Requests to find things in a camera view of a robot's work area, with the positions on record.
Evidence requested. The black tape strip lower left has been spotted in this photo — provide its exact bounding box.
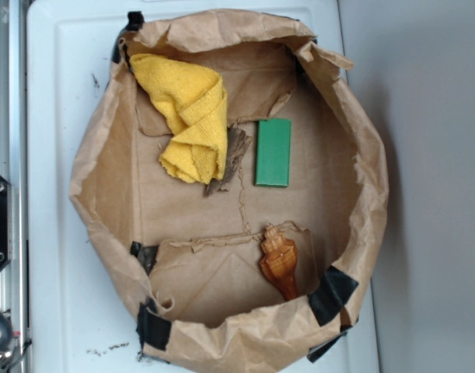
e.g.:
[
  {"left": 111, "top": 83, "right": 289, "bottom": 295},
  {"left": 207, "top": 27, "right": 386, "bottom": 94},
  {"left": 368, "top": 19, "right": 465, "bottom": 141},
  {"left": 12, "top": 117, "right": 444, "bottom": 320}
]
[{"left": 136, "top": 298, "right": 172, "bottom": 350}]

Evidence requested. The brown bark piece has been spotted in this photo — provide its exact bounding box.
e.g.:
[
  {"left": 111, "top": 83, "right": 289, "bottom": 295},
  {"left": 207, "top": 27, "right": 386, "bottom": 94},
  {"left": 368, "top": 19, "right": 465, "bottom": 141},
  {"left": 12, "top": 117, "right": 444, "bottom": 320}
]
[{"left": 204, "top": 124, "right": 252, "bottom": 197}]

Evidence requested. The black tape strip bottom right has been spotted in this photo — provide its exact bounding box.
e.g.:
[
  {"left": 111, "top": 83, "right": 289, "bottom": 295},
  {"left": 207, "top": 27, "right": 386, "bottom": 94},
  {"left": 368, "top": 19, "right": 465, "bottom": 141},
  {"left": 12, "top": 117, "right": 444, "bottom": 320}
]
[{"left": 306, "top": 331, "right": 347, "bottom": 363}]

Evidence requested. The black tape strip inner left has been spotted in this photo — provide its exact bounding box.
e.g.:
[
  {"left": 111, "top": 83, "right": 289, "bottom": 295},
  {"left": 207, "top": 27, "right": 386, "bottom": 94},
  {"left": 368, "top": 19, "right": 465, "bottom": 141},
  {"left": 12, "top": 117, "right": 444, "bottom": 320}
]
[{"left": 130, "top": 242, "right": 159, "bottom": 274}]

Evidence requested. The green rectangular block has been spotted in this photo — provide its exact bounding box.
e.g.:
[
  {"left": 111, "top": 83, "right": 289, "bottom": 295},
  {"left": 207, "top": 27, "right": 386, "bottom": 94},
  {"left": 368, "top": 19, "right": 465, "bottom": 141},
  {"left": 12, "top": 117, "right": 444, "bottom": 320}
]
[{"left": 255, "top": 118, "right": 292, "bottom": 188}]

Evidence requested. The aluminium frame rail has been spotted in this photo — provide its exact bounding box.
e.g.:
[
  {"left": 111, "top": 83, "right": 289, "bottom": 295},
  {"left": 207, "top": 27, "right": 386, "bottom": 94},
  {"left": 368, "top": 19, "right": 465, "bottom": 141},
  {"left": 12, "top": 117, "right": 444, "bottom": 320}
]
[{"left": 0, "top": 1, "right": 32, "bottom": 372}]

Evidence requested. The yellow microfiber cloth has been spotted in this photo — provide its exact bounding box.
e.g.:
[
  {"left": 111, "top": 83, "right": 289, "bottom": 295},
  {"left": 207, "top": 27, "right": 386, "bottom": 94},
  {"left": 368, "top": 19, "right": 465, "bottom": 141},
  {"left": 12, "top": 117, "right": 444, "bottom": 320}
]
[{"left": 130, "top": 54, "right": 228, "bottom": 185}]

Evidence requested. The brown paper bag liner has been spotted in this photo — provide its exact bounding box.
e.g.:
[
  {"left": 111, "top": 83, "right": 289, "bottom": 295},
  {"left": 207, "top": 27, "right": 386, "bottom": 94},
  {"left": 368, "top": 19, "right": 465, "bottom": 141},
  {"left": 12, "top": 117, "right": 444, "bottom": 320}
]
[{"left": 69, "top": 9, "right": 389, "bottom": 372}]

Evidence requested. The orange conch seashell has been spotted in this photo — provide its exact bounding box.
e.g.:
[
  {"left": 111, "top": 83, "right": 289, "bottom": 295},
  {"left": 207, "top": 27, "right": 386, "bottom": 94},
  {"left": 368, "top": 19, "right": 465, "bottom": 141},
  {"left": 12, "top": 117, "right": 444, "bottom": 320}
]
[{"left": 259, "top": 225, "right": 299, "bottom": 301}]

